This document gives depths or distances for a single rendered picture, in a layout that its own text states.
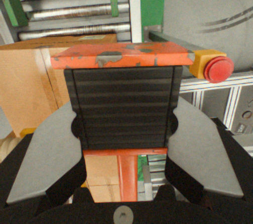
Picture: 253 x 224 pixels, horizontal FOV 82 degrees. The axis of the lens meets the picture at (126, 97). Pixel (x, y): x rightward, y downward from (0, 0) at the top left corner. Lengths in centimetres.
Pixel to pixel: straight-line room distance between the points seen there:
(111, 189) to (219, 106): 131
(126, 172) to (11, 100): 53
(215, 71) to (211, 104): 117
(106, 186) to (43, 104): 122
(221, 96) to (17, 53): 150
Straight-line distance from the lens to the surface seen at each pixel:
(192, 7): 150
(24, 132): 36
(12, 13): 90
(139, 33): 80
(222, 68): 43
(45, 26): 100
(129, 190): 20
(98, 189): 170
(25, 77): 57
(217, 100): 160
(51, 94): 55
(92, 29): 86
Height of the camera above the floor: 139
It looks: 62 degrees down
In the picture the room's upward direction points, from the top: 179 degrees clockwise
